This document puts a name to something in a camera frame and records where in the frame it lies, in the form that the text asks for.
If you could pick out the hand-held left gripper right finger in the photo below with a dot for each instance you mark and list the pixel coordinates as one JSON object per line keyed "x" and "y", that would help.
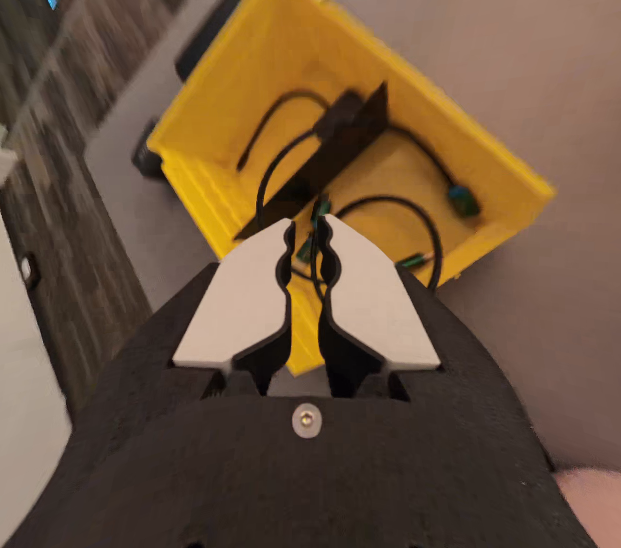
{"x": 378, "y": 310}

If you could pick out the small black box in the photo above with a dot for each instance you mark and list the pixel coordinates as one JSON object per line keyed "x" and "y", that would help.
{"x": 148, "y": 155}

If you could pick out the black bin divider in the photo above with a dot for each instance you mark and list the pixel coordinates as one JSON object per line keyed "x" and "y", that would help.
{"x": 339, "y": 155}

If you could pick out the yellow plastic storage bin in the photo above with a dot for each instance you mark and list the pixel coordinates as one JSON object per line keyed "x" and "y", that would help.
{"x": 271, "y": 48}

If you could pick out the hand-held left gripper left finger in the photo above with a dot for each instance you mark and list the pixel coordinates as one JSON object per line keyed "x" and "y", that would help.
{"x": 233, "y": 310}

